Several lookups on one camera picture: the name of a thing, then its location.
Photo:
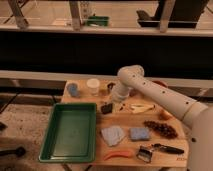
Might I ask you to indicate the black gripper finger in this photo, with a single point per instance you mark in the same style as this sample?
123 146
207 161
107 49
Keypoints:
107 108

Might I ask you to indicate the yellow banana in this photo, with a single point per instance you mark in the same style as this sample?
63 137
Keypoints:
141 108

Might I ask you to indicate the blue plastic cup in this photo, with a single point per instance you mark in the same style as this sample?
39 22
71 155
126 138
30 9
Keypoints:
72 89

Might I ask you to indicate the green plastic tray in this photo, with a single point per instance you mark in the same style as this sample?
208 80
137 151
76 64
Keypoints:
70 136

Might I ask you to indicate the green bin in background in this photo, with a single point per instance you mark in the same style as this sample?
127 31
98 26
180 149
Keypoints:
97 20

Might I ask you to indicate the black handled brush tool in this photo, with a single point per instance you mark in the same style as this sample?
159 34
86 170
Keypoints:
145 153

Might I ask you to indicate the brown grape bunch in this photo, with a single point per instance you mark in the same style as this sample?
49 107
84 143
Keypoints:
162 129

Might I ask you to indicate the red chili pepper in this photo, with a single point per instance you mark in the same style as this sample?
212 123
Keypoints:
122 153

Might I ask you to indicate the small wooden table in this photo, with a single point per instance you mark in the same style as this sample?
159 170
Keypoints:
122 116

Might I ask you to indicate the white plastic cup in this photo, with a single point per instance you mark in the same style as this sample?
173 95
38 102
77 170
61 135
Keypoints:
93 85

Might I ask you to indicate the blue sponge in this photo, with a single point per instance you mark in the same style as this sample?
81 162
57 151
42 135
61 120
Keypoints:
139 133

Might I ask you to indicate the orange fruit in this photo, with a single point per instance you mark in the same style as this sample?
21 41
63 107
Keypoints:
164 115

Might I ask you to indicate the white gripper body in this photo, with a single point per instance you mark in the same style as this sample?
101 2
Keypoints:
119 92

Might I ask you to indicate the light blue cloth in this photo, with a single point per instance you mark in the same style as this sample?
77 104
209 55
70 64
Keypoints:
113 135

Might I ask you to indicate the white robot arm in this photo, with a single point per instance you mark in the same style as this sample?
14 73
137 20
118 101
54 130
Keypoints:
195 115

